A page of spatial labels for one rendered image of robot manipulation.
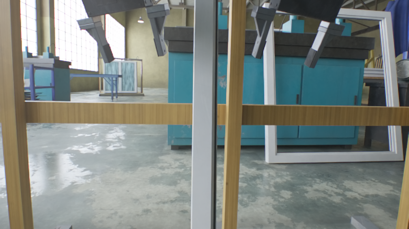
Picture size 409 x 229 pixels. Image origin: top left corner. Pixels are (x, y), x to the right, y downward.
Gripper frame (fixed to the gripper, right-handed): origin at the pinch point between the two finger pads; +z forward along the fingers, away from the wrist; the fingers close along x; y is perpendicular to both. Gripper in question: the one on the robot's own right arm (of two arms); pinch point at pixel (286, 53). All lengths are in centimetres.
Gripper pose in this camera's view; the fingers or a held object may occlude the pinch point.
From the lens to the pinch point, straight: 51.2
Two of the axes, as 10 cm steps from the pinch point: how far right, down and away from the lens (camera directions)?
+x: 9.8, 1.2, 1.6
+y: 0.8, 4.8, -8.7
